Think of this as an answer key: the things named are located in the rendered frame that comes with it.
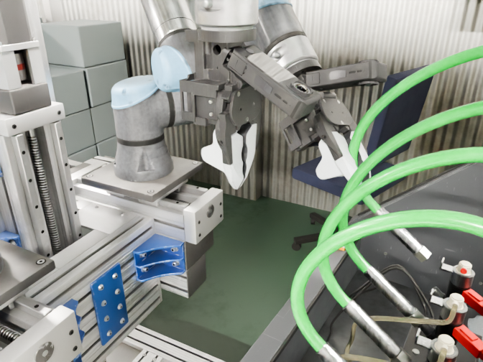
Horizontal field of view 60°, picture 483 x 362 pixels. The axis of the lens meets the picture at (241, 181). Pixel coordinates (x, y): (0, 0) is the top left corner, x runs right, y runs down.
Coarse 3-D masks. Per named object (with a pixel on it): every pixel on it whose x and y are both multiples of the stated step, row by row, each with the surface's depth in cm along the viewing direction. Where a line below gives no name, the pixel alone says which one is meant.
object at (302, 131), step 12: (312, 60) 64; (300, 72) 64; (324, 96) 62; (324, 108) 61; (336, 108) 63; (288, 120) 65; (300, 120) 64; (312, 120) 62; (336, 120) 62; (348, 120) 64; (288, 132) 66; (300, 132) 64; (312, 132) 63; (288, 144) 65; (300, 144) 64; (312, 144) 66
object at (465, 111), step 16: (448, 112) 44; (464, 112) 43; (480, 112) 42; (416, 128) 46; (432, 128) 46; (384, 144) 49; (400, 144) 48; (368, 160) 51; (352, 176) 53; (352, 256) 57; (368, 272) 56; (384, 288) 56; (400, 304) 56
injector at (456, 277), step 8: (456, 272) 58; (472, 272) 58; (456, 280) 58; (464, 280) 57; (472, 280) 58; (432, 288) 62; (448, 288) 60; (456, 288) 58; (464, 288) 58; (440, 296) 61; (448, 296) 60
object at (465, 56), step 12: (480, 48) 47; (444, 60) 50; (456, 60) 49; (468, 60) 49; (420, 72) 52; (432, 72) 51; (408, 84) 53; (384, 96) 55; (396, 96) 54; (372, 108) 56; (372, 120) 57; (360, 132) 59; (372, 204) 62
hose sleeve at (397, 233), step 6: (378, 210) 61; (384, 210) 61; (402, 228) 61; (396, 234) 61; (402, 234) 61; (408, 234) 61; (402, 240) 61; (408, 240) 60; (414, 240) 60; (408, 246) 61; (414, 246) 60; (420, 246) 60; (414, 252) 60
